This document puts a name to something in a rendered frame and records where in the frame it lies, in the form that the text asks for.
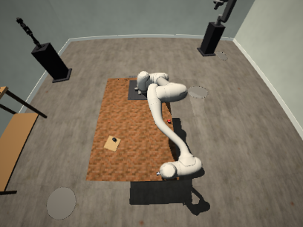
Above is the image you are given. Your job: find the tan square mat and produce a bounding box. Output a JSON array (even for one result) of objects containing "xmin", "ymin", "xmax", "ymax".
[{"xmin": 104, "ymin": 136, "xmax": 121, "ymax": 152}]

